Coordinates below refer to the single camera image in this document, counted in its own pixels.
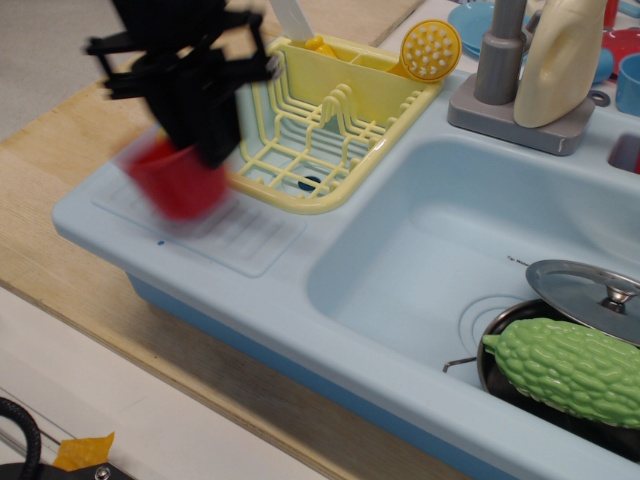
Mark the red plastic cup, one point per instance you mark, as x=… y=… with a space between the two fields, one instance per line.
x=177 y=182

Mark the yellow dish rack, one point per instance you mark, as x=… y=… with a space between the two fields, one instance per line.
x=310 y=137

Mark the green bitter gourd toy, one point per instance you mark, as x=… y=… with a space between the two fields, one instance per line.
x=574 y=369

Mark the red plastic bowl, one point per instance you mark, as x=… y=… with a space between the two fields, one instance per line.
x=621 y=43

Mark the white and yellow utensil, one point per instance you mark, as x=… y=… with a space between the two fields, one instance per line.
x=297 y=28

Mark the light blue toy sink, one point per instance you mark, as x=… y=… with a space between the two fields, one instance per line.
x=379 y=303

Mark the yellow round scrub brush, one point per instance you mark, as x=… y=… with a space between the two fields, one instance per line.
x=429 y=52

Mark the cream detergent bottle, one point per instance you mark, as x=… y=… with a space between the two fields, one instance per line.
x=561 y=61

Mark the blue plastic plate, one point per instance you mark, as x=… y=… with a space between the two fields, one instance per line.
x=472 y=20

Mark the steel pot lid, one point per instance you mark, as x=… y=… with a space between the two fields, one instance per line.
x=592 y=296

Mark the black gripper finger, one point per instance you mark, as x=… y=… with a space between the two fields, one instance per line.
x=172 y=101
x=211 y=119

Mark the blue plastic cup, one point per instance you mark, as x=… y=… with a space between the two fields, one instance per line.
x=628 y=87

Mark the yellow tape piece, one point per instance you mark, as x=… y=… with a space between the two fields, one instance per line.
x=76 y=454

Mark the black base with screw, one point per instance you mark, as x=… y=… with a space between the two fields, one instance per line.
x=48 y=472

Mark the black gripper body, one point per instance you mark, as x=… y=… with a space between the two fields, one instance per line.
x=162 y=41

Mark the blue plastic bowl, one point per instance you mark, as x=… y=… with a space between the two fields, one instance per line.
x=604 y=68

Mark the grey toy faucet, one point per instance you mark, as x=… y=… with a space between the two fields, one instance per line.
x=484 y=103

